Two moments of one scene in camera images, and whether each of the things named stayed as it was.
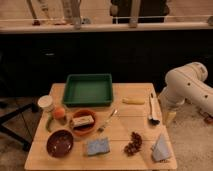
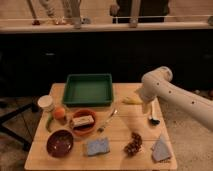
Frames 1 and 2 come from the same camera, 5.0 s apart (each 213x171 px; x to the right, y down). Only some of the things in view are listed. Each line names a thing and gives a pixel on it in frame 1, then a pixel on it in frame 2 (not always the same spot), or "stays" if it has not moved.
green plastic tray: (88, 90) stays
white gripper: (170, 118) -> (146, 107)
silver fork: (101, 128) stays
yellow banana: (133, 101) stays
